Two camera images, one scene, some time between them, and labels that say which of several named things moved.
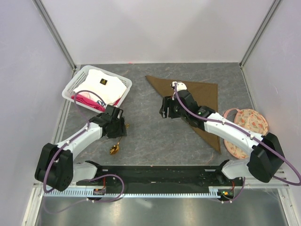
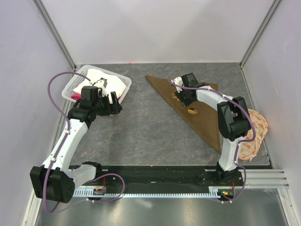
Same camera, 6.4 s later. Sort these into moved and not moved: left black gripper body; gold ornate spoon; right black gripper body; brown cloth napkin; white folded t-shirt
Moved: gold ornate spoon; right black gripper body; left black gripper body
Not moved: white folded t-shirt; brown cloth napkin
